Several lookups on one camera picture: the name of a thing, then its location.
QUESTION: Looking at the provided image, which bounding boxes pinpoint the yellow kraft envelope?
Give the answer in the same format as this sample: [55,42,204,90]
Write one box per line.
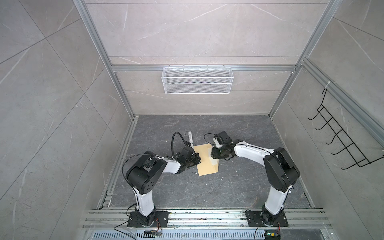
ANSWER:
[194,144,219,176]

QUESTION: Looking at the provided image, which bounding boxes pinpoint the tan bordered letter paper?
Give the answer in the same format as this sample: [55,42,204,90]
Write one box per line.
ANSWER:
[210,157,219,166]

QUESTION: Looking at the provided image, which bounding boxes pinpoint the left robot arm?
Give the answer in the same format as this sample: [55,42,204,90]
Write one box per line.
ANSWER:
[123,145,201,218]

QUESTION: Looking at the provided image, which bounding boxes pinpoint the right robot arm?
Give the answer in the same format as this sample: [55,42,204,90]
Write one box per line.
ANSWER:
[211,131,301,218]

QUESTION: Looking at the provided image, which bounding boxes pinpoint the white glue stick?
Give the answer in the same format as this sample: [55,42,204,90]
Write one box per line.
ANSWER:
[188,131,194,147]

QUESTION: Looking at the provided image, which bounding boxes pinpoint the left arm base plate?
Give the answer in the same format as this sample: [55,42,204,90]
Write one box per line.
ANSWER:
[127,211,169,228]

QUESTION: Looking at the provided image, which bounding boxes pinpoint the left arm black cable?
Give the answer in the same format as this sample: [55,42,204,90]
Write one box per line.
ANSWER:
[121,131,188,184]

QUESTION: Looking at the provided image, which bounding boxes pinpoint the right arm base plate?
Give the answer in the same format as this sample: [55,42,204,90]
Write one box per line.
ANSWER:
[244,210,289,227]

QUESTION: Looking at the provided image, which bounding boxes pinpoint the white wire mesh basket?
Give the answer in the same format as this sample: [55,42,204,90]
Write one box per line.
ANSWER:
[162,67,234,95]

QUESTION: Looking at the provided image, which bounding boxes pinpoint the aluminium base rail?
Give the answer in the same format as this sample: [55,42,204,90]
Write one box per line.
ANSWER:
[80,208,337,240]

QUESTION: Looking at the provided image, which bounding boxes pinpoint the black wire hook rack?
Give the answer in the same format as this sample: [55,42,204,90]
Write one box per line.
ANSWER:
[308,89,384,170]

